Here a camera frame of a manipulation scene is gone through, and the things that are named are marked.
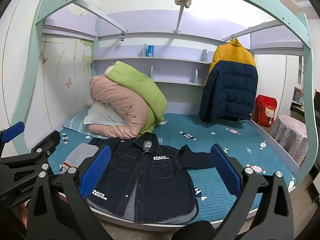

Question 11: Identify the lavender wall shelf unit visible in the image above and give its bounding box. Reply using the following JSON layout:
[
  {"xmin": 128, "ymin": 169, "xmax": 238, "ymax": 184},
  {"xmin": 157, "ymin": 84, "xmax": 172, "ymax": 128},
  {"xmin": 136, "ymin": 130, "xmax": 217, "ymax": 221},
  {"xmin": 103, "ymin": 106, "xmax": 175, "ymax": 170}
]
[{"xmin": 91, "ymin": 44, "xmax": 213, "ymax": 87}]

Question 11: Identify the yellow and navy puffer jacket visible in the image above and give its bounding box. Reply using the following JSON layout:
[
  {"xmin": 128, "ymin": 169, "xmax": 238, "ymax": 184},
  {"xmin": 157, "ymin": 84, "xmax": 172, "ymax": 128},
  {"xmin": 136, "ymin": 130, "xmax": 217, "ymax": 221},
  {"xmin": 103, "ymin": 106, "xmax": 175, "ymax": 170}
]
[{"xmin": 199, "ymin": 39, "xmax": 258, "ymax": 123}]

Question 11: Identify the dark denim jacket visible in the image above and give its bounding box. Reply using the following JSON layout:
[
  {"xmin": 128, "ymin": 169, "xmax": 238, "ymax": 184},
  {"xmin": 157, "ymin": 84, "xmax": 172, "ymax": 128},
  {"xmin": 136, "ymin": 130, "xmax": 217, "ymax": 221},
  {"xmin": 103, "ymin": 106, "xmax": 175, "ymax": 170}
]
[{"xmin": 87, "ymin": 133, "xmax": 223, "ymax": 224}]

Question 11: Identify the white pillow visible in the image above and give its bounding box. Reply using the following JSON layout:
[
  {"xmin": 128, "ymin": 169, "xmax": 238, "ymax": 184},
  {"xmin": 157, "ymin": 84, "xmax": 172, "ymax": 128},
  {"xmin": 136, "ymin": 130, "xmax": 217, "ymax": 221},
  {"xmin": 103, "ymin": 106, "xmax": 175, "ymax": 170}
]
[{"xmin": 84, "ymin": 102, "xmax": 127, "ymax": 127}]

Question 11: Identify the blue quilted mattress cover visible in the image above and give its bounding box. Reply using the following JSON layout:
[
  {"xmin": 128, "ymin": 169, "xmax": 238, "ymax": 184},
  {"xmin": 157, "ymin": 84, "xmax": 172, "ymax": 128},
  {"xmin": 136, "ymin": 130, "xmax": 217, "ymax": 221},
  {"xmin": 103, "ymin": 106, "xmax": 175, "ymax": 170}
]
[{"xmin": 46, "ymin": 112, "xmax": 297, "ymax": 224}]

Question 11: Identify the photo frame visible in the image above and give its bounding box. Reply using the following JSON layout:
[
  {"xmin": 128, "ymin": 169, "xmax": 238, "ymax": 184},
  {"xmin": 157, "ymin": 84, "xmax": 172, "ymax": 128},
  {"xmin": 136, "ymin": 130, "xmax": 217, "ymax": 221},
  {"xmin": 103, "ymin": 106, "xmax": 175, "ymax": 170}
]
[{"xmin": 293, "ymin": 87, "xmax": 303, "ymax": 103}]

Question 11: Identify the pink patterned covered stool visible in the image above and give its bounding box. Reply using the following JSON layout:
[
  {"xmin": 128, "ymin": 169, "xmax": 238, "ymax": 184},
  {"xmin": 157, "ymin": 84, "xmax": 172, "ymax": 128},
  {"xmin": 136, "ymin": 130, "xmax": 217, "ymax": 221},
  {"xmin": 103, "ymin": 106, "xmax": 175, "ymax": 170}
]
[{"xmin": 269, "ymin": 115, "xmax": 308, "ymax": 167}]

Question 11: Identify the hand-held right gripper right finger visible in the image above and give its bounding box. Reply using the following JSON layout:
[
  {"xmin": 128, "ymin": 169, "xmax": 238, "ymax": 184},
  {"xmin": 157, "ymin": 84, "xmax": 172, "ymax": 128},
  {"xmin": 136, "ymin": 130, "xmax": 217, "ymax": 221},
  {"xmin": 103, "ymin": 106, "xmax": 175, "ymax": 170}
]
[{"xmin": 207, "ymin": 144, "xmax": 294, "ymax": 240}]

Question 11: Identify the grey knit garment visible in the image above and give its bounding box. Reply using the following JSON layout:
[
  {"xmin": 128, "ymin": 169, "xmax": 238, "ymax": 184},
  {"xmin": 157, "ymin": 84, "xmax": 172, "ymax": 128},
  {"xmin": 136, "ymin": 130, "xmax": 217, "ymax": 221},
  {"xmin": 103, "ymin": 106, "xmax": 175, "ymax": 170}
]
[{"xmin": 59, "ymin": 142, "xmax": 100, "ymax": 175}]

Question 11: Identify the green quilt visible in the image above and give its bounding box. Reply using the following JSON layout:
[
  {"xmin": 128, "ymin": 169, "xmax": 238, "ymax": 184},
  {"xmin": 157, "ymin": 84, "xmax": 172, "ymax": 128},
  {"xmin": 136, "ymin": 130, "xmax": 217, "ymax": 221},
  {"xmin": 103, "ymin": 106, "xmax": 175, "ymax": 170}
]
[{"xmin": 106, "ymin": 61, "xmax": 168, "ymax": 135}]

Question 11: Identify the red cartoon bag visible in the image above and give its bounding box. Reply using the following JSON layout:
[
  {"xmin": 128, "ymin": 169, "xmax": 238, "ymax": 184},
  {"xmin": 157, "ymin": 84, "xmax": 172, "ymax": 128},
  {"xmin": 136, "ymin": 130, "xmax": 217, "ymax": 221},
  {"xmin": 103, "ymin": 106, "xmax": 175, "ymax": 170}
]
[{"xmin": 251, "ymin": 94, "xmax": 278, "ymax": 128}]

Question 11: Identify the striped light blue pillow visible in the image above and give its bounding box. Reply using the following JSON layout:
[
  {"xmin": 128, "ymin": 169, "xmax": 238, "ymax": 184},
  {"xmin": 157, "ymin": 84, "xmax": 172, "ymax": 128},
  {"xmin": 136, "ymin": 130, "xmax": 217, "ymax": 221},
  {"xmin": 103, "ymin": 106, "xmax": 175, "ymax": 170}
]
[{"xmin": 62, "ymin": 109, "xmax": 100, "ymax": 137}]

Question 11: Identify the pink quilt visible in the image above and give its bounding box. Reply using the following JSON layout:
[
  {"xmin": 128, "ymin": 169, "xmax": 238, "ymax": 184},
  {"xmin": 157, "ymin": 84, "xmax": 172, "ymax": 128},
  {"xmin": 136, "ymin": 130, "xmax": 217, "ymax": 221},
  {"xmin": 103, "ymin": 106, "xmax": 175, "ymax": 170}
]
[{"xmin": 89, "ymin": 76, "xmax": 153, "ymax": 140}]

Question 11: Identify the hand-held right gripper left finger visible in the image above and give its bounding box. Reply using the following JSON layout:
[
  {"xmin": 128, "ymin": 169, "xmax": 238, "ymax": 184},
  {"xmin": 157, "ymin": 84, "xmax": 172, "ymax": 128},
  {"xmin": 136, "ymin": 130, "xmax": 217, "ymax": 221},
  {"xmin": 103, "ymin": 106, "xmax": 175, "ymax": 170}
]
[{"xmin": 27, "ymin": 144, "xmax": 113, "ymax": 240}]

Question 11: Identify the cream blanket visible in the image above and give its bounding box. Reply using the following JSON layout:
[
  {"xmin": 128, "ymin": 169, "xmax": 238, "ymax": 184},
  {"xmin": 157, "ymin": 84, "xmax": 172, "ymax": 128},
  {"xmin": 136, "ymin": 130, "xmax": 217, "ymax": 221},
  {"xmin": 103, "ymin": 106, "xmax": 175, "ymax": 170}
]
[{"xmin": 104, "ymin": 65, "xmax": 117, "ymax": 77}]

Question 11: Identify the white wardrobe with butterfly decals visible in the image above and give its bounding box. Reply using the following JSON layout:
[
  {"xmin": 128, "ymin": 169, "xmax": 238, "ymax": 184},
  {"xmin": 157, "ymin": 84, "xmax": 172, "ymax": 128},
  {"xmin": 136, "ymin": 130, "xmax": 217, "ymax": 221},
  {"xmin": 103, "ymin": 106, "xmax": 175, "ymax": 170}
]
[{"xmin": 0, "ymin": 0, "xmax": 97, "ymax": 155}]

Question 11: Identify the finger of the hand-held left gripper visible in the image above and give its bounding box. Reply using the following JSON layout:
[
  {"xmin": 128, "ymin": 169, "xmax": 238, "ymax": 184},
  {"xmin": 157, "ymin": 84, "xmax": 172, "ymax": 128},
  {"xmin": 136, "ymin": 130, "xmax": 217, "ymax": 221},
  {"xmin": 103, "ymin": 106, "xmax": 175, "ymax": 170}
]
[
  {"xmin": 0, "ymin": 130, "xmax": 62, "ymax": 178},
  {"xmin": 0, "ymin": 121, "xmax": 25, "ymax": 157}
]

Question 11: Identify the dark desk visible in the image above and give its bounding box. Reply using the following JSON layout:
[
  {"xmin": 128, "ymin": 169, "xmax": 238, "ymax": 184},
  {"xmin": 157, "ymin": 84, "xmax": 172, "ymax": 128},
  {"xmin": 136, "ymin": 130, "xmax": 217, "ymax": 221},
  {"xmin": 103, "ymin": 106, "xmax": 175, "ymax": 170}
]
[{"xmin": 290, "ymin": 102, "xmax": 307, "ymax": 123}]

